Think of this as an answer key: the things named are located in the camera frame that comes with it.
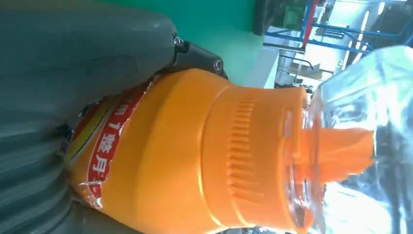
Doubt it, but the white table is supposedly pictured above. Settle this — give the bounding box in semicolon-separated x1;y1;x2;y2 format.
244;45;280;89

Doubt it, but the red pole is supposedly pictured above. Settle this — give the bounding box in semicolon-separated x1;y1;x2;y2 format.
301;0;319;49

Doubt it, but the orange drink bottle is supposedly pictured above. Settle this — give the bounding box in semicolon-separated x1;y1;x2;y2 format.
64;45;413;234

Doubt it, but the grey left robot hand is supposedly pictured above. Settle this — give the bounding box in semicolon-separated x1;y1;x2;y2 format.
0;5;228;130

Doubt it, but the blue shelf rack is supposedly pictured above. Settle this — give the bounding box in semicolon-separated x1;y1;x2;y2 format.
264;0;413;56

